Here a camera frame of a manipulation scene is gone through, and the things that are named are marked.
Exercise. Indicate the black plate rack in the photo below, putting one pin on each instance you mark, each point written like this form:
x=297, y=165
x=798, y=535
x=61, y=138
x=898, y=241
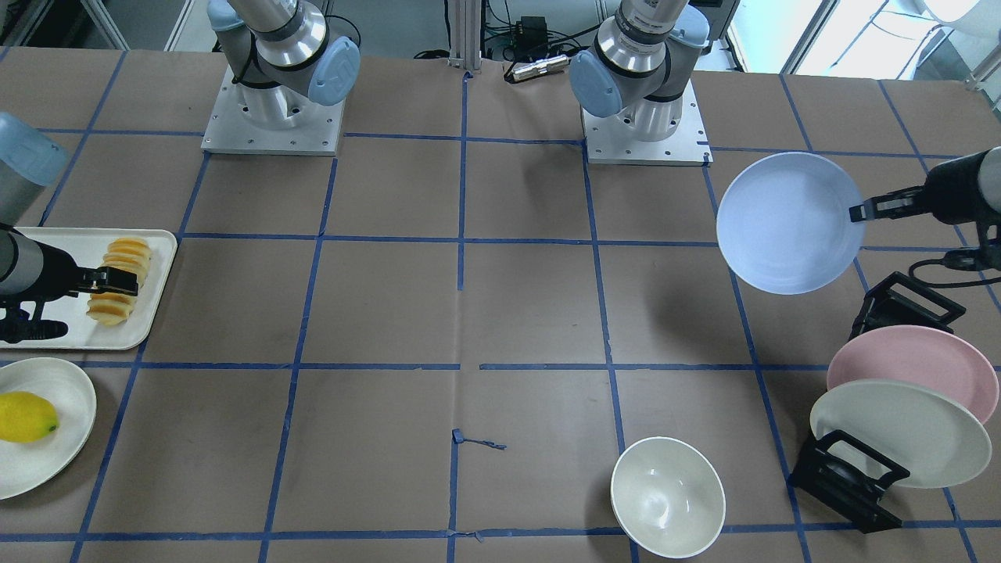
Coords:
x=897, y=300

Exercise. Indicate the sliced yellow bread loaf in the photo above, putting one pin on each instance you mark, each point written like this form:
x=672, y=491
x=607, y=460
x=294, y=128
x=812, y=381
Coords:
x=129, y=260

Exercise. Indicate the cream white plate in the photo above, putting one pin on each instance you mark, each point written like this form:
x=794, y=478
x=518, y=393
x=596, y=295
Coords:
x=936, y=439

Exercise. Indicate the white bowl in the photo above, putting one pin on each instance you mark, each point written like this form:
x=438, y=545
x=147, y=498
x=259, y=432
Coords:
x=668, y=498

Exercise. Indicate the aluminium frame post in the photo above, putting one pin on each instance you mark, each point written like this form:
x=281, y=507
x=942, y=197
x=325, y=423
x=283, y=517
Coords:
x=465, y=32

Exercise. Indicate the silver cylindrical connector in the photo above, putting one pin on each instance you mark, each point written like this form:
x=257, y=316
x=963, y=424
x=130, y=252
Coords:
x=520, y=72

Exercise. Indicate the arm mounting base plate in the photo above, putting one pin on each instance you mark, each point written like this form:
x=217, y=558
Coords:
x=246, y=121
x=650, y=133

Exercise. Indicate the white plate under lemon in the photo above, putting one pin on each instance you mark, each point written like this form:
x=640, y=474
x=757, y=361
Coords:
x=27, y=465

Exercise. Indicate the blue plate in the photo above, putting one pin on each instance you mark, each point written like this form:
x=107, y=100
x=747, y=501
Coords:
x=783, y=225

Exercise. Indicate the pink plate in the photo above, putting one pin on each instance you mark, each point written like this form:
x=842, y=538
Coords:
x=923, y=356

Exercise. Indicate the white rectangular tray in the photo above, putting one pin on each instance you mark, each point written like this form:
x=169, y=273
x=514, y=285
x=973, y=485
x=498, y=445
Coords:
x=87, y=246

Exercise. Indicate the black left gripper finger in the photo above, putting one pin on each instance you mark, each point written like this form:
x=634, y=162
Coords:
x=894, y=205

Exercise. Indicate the silver robot arm, robot's right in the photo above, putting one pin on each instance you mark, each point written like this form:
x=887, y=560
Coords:
x=289, y=77

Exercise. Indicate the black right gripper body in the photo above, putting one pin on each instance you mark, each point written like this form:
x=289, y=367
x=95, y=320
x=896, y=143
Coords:
x=52, y=275

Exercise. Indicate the yellow lemon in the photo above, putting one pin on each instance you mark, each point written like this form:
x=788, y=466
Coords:
x=27, y=417

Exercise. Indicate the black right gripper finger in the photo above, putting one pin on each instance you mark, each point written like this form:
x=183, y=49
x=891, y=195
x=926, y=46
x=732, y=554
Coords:
x=108, y=279

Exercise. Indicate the black power adapter box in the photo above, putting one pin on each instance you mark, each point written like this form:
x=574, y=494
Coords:
x=529, y=32

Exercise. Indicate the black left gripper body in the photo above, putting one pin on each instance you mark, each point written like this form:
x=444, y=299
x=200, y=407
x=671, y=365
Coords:
x=952, y=190

